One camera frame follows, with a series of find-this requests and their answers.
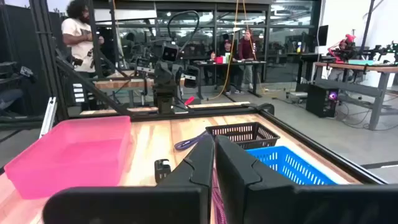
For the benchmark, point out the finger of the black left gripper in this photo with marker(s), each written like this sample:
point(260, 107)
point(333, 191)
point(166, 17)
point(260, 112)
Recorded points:
point(190, 77)
point(145, 66)

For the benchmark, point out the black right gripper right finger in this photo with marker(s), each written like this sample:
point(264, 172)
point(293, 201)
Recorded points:
point(273, 202)

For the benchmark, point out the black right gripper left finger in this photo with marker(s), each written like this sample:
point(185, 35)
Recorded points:
point(183, 199)

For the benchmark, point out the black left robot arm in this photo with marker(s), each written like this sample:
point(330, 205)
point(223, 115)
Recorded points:
point(164, 99)

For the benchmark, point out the translucent pink plastic bin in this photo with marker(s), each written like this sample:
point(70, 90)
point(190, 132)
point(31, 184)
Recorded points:
point(68, 155)

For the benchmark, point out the wooden background table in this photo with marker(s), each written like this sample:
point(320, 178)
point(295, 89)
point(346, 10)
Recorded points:
point(124, 83)

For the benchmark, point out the red box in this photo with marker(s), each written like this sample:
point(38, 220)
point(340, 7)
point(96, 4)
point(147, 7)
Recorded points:
point(219, 60)

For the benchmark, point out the blue plastic mesh basket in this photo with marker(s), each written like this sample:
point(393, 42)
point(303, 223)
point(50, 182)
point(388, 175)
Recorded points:
point(289, 165)

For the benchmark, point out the black background table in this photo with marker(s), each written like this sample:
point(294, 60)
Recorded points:
point(230, 63)

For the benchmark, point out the person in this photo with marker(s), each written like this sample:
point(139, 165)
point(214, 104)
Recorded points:
point(79, 37)
point(228, 49)
point(246, 49)

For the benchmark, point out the black plastic mesh basket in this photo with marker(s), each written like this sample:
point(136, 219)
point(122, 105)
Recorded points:
point(245, 133)

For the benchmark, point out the black computer tower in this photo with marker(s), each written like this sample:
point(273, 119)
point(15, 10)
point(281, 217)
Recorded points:
point(320, 101)

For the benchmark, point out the red and pink robot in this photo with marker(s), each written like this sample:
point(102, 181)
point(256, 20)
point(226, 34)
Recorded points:
point(343, 46)

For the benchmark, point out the wood-top grey workbench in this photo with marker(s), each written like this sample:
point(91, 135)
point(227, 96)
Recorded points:
point(357, 68)

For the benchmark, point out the teal flat box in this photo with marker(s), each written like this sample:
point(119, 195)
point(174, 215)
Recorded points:
point(360, 62)

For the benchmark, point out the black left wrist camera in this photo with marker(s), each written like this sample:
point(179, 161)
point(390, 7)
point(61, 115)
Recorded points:
point(170, 53)

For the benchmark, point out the silver aluminium bracket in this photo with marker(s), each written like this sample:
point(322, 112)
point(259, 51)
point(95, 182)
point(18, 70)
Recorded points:
point(48, 116)

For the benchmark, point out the black wall monitor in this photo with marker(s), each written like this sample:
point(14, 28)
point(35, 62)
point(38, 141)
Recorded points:
point(323, 35)

